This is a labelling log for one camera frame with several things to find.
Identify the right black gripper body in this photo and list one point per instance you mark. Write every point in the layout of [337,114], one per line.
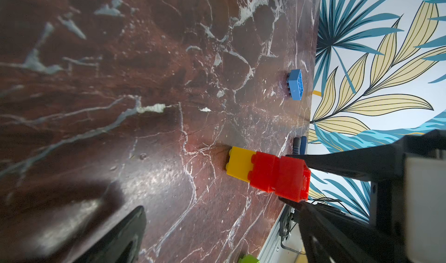
[408,199]

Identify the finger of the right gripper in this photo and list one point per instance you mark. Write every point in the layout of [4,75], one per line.
[371,164]

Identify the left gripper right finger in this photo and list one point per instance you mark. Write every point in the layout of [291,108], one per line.
[330,236]

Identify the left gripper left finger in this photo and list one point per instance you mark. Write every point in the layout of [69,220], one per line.
[120,243]

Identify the red lego brick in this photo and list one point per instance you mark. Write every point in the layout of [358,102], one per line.
[292,179]
[263,175]

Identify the yellow orange lego brick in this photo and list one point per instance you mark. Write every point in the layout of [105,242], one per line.
[240,163]

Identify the blue lego brick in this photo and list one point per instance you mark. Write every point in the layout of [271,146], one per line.
[295,85]

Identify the long green lego brick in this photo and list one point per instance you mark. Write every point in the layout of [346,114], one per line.
[248,259]

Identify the aluminium front frame rail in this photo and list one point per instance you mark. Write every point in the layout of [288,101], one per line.
[284,243]

